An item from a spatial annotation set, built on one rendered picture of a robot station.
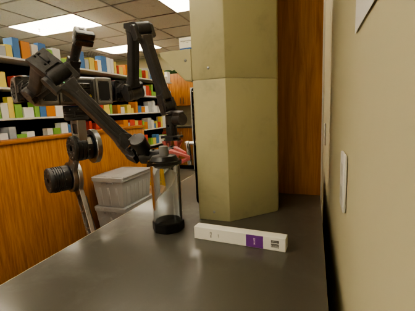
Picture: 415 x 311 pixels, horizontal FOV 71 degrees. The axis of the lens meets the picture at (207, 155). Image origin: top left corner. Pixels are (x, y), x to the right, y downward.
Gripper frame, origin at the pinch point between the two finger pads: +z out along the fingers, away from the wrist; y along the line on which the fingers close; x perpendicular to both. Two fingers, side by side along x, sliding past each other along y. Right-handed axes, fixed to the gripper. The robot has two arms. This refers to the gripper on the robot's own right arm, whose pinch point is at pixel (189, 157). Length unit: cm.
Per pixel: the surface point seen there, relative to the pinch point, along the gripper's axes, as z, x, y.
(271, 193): 28.5, 14.3, 4.2
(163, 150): -1.1, -7.2, -16.3
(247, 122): 21.7, -12.1, 0.9
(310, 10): 41, -49, 37
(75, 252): -19.9, 16.0, -39.4
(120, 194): -146, 85, 140
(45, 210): -189, 81, 85
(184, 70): 2.4, -30.3, -2.1
